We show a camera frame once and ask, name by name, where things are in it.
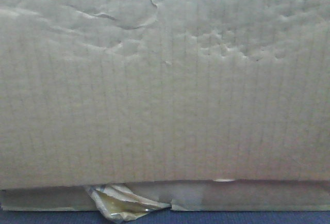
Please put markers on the brown cardboard box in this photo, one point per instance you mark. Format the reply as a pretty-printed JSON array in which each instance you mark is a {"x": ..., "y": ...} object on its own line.
[{"x": 188, "y": 104}]

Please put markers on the dark blue-grey table mat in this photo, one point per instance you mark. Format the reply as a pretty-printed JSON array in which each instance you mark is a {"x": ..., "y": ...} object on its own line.
[{"x": 168, "y": 216}]

